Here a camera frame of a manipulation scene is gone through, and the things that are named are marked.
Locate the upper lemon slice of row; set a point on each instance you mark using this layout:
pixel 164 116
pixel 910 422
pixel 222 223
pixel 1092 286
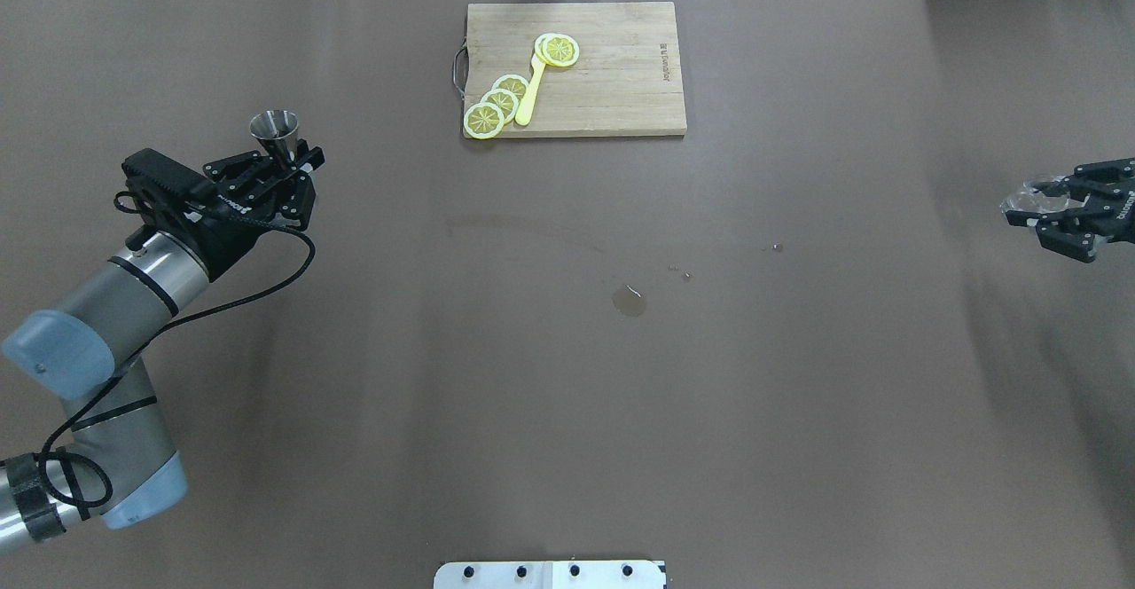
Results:
pixel 516 84

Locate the steel double jigger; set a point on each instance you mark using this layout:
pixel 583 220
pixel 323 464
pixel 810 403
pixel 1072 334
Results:
pixel 277 132

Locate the lemon slice on fork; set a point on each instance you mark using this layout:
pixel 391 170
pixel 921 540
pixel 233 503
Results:
pixel 558 50

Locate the small glass measuring cup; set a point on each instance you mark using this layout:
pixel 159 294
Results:
pixel 1039 196

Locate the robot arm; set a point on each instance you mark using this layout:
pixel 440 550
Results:
pixel 114 457

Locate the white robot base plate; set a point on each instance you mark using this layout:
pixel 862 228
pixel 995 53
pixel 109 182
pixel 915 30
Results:
pixel 553 574

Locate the middle lemon slice of row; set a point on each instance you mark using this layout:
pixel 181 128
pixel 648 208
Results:
pixel 505 100

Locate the wooden cutting board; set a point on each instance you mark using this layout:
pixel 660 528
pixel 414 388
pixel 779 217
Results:
pixel 628 81

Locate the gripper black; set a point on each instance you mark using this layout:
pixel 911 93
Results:
pixel 1119 214
pixel 215 227

